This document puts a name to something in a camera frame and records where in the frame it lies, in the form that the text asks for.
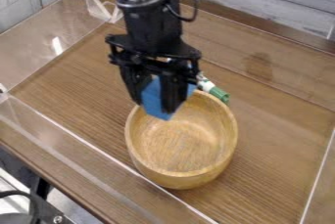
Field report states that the green white marker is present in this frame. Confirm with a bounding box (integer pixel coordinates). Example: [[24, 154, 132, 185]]
[[195, 72, 230, 104]]

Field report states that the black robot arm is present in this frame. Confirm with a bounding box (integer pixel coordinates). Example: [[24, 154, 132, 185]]
[[104, 0, 201, 113]]

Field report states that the brown wooden bowl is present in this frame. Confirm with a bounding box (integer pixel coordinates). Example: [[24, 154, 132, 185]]
[[124, 91, 238, 190]]

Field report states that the black cable under table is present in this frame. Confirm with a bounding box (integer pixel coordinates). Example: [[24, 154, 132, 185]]
[[0, 190, 40, 224]]

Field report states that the black metal table bracket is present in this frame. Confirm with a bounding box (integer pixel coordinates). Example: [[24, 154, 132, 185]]
[[28, 199, 73, 224]]

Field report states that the clear acrylic triangle bracket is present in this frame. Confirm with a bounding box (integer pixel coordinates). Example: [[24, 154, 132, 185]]
[[84, 0, 123, 23]]

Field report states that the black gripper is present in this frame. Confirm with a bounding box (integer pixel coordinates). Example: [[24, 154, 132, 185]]
[[105, 0, 201, 113]]

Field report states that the blue rectangular block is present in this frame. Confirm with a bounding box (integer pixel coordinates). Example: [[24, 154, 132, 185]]
[[139, 73, 198, 121]]

